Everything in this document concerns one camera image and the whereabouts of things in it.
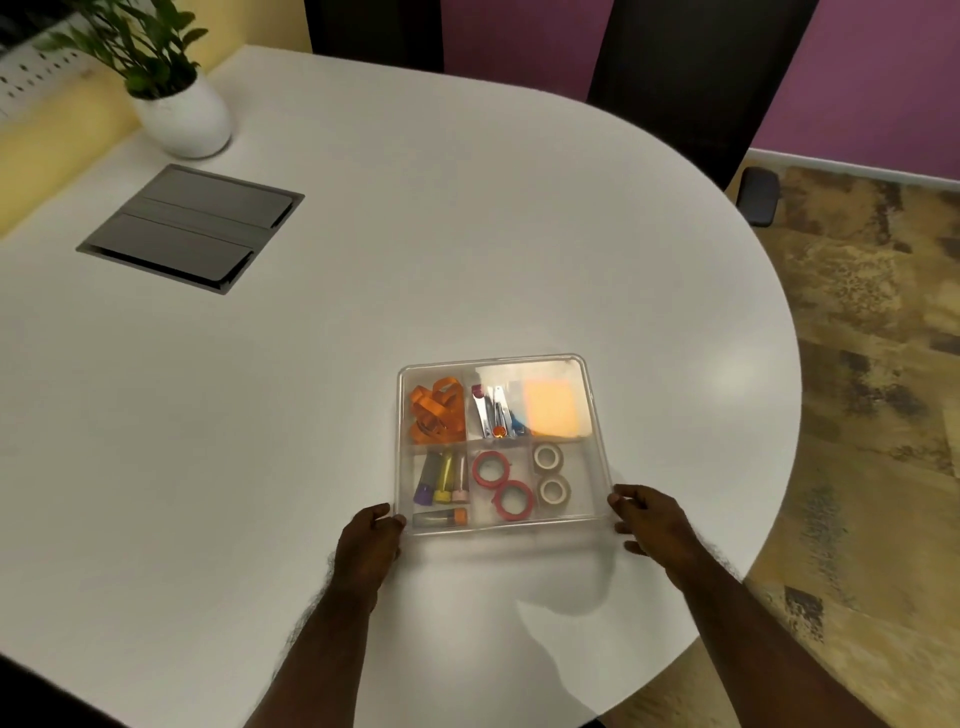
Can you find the orange-capped small tube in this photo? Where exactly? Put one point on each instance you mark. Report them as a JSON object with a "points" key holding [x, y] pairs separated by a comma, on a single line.
{"points": [[439, 517]]}

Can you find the red tape roll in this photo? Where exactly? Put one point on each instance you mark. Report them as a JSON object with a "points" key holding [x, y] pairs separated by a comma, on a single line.
{"points": [[475, 470], [496, 502]]}

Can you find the person's right forearm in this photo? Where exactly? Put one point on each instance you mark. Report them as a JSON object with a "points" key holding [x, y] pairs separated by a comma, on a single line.
{"points": [[757, 660]]}

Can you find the purple-capped small tube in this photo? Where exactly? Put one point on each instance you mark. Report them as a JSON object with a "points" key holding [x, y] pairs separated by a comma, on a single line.
{"points": [[427, 480]]}

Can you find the clear plastic lid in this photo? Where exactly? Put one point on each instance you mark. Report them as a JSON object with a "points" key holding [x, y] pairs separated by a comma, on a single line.
{"points": [[592, 480]]}

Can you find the white perforated panel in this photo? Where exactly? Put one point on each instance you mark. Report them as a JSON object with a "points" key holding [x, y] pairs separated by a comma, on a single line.
{"points": [[37, 79]]}

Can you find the black office chair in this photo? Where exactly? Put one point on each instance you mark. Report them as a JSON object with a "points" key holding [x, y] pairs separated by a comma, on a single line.
{"points": [[690, 82], [375, 34]]}

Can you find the person's right hand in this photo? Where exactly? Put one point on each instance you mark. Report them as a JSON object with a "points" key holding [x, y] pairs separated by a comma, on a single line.
{"points": [[664, 532]]}

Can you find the person's left forearm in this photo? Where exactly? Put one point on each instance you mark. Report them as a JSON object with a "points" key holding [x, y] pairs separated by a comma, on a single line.
{"points": [[322, 660]]}

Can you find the orange ribbon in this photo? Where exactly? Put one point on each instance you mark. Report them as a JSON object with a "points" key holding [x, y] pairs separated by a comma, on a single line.
{"points": [[431, 412]]}

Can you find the black chair armrest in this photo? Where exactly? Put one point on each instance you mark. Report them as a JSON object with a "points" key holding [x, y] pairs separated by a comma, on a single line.
{"points": [[757, 196]]}

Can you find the orange sticky note pad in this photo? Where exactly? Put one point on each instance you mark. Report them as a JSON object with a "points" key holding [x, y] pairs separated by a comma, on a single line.
{"points": [[551, 409]]}

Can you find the clear plastic organizer box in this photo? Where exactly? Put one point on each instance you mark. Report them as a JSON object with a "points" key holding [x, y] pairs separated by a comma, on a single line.
{"points": [[517, 529]]}

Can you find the blue-tipped nail clipper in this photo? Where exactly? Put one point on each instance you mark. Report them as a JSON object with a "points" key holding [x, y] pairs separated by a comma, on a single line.
{"points": [[516, 426]]}

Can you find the green potted plant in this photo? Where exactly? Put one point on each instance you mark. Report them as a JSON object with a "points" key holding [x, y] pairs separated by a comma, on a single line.
{"points": [[142, 52]]}

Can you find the transparent tape roll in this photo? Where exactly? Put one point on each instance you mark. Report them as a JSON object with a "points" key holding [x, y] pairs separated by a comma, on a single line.
{"points": [[541, 493], [537, 458]]}

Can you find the person's left hand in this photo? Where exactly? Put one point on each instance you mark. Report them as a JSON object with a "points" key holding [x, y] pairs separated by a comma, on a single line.
{"points": [[367, 551]]}

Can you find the pink-tipped nail clipper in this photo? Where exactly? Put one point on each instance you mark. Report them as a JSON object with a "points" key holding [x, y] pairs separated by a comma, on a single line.
{"points": [[481, 409]]}

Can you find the pink-capped small tube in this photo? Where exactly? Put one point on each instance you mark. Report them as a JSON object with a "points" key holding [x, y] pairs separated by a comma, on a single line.
{"points": [[460, 480]]}

